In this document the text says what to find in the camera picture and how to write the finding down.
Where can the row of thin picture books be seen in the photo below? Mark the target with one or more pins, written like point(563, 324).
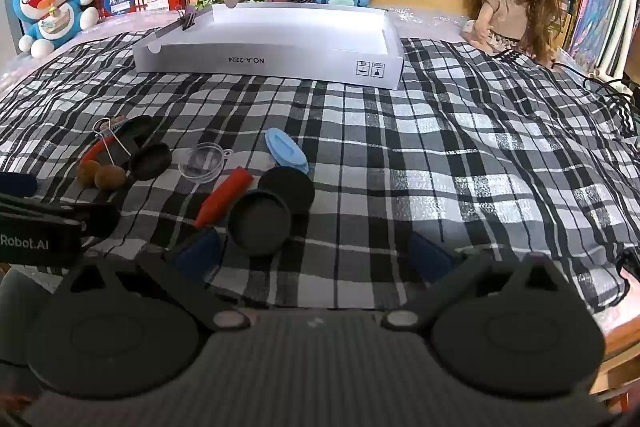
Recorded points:
point(595, 7)

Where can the black round container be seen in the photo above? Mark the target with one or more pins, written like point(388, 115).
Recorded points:
point(257, 223)

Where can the black round lid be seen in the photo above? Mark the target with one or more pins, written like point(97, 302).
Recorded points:
point(292, 186)

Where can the blue round lid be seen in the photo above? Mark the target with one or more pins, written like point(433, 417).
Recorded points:
point(286, 149)

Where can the small black pan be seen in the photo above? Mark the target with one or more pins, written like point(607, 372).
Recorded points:
point(150, 162)

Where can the clear plastic capsule half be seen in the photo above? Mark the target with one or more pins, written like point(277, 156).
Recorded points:
point(201, 162)

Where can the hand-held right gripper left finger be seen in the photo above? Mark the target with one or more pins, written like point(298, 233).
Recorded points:
point(197, 253)

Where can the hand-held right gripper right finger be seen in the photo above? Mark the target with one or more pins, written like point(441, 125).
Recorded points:
point(430, 255)

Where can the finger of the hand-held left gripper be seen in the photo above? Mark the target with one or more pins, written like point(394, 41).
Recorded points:
point(95, 221)
point(17, 185)

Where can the small black binder clip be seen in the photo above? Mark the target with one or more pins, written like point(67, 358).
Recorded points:
point(188, 22)

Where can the white cardboard box tray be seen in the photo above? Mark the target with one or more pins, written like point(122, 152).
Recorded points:
point(260, 63)

